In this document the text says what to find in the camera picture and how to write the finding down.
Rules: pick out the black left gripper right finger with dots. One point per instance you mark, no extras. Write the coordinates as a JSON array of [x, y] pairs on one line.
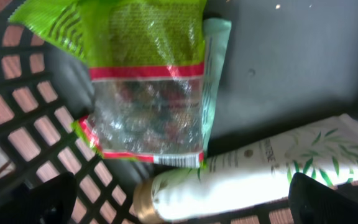
[[311, 202]]

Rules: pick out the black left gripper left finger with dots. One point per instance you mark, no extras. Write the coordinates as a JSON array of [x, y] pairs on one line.
[[51, 202]]

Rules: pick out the white tube with gold cap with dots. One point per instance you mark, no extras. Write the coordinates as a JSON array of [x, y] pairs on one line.
[[326, 151]]

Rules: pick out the green snack bag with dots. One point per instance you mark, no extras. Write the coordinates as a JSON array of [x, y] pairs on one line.
[[146, 65]]

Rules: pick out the teal wet wipes packet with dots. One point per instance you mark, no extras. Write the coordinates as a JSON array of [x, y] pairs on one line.
[[216, 34]]

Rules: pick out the dark grey plastic basket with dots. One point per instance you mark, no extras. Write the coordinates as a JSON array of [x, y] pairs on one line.
[[288, 63]]

